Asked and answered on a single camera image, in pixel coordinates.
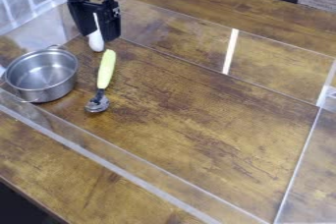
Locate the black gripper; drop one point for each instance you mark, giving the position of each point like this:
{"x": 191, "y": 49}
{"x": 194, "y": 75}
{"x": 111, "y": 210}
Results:
{"x": 110, "y": 17}

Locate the green handled metal spoon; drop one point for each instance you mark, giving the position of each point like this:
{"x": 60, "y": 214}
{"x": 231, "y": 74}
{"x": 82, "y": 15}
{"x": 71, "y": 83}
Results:
{"x": 99, "y": 103}

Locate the white plush toy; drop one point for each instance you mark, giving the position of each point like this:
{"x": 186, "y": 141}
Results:
{"x": 95, "y": 37}

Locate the small steel pot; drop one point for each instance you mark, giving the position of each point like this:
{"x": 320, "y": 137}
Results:
{"x": 42, "y": 75}

